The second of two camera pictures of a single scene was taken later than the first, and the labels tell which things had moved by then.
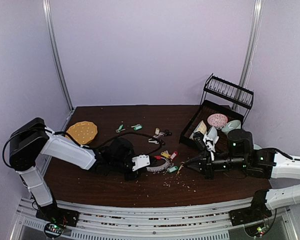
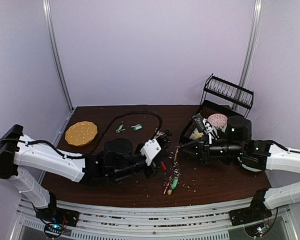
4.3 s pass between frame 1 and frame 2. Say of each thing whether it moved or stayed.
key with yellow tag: moved
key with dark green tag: stayed
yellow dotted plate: stayed
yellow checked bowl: moved
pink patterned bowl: stayed
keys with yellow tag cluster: stayed
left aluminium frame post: stayed
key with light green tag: stayed
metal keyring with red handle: moved
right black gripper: moved
